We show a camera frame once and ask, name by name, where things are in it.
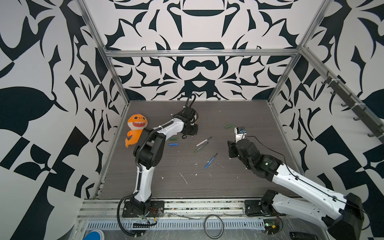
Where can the white slotted cable duct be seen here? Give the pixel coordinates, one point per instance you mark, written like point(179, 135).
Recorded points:
point(185, 224)

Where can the pink pen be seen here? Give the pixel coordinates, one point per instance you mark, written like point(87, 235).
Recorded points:
point(202, 142)

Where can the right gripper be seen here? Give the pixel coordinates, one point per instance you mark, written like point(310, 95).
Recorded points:
point(232, 146)

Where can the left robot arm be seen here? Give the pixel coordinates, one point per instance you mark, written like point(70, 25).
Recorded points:
point(149, 147)

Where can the black device bottom right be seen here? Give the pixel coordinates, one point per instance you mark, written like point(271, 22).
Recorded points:
point(302, 236)

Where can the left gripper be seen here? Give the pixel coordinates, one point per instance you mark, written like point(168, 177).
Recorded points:
point(196, 126)

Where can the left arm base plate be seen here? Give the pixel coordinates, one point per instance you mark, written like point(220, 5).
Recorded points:
point(148, 209)

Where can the blue pen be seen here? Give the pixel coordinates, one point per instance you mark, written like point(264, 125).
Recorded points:
point(210, 161)

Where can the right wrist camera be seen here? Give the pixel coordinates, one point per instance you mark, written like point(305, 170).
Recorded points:
point(240, 133)

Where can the green lit circuit board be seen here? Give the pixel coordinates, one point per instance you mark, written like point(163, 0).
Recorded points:
point(273, 227)

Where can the orange shark plush toy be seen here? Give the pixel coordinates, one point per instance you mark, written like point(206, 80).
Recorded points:
point(136, 123)

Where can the dark green pen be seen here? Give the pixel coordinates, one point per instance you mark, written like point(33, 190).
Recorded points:
point(200, 148)

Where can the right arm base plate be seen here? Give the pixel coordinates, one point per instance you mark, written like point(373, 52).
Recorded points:
point(255, 207)

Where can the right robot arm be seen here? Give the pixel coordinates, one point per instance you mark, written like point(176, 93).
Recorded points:
point(341, 215)

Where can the blue round button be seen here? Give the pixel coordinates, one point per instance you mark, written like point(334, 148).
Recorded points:
point(95, 235)

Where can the wall hook rail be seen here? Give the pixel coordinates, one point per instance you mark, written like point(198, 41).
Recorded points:
point(352, 102)

